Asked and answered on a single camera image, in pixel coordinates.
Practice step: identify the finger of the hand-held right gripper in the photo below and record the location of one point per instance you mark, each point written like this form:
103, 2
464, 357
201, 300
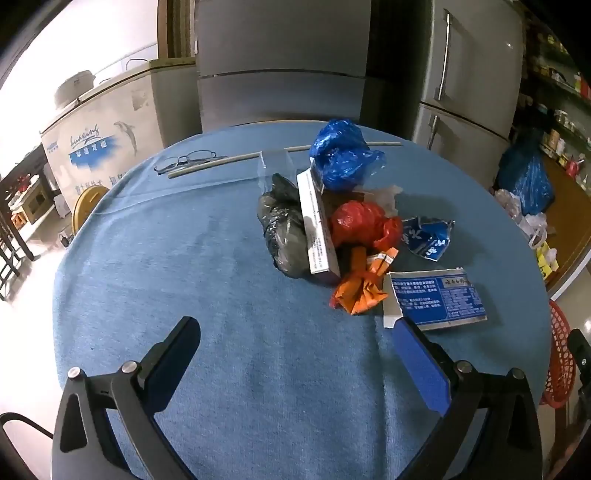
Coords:
579, 350

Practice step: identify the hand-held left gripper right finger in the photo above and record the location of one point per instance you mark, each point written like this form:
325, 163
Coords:
422, 364

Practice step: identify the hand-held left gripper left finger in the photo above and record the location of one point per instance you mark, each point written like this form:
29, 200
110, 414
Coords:
162, 383

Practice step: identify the red plastic basket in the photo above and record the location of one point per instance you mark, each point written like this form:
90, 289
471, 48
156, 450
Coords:
561, 355

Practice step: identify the blue foil packet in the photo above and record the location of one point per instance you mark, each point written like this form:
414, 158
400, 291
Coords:
438, 297

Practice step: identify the orange wrapper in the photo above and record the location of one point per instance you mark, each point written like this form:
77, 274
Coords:
362, 288

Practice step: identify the torn blue milk carton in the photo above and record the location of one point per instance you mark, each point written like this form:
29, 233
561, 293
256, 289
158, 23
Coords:
427, 237

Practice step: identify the red plastic bag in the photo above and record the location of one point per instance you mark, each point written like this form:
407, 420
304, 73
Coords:
360, 224

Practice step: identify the long white cardboard box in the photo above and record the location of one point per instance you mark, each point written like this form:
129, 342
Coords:
316, 226

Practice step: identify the black plastic bag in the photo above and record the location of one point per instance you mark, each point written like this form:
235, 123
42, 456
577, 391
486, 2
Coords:
284, 230

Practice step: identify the yellow packets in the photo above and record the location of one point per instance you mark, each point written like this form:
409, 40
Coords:
547, 261

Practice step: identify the heap of white plastic bags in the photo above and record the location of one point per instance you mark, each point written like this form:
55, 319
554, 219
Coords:
531, 224

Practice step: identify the white plastic bag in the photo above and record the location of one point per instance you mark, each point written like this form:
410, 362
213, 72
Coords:
385, 196

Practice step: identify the large blue sack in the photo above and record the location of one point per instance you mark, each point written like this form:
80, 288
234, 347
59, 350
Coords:
526, 180

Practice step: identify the yellow round stool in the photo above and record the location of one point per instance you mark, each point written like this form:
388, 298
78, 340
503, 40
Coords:
87, 207

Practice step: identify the dark wooden chair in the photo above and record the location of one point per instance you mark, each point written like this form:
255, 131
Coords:
14, 230

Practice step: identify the beige box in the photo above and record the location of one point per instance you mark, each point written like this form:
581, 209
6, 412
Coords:
37, 205

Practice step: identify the blue plastic bag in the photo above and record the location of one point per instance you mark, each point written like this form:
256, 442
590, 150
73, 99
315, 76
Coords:
344, 157

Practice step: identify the wooden chopstick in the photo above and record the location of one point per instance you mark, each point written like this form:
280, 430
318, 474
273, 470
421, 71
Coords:
212, 164

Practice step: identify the shelf of goods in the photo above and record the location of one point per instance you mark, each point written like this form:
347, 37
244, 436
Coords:
561, 101

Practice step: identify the white chest freezer dolphin print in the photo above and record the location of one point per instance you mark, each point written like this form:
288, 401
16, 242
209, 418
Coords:
115, 120

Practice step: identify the grey cooking pot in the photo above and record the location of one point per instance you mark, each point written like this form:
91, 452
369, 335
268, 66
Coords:
74, 87

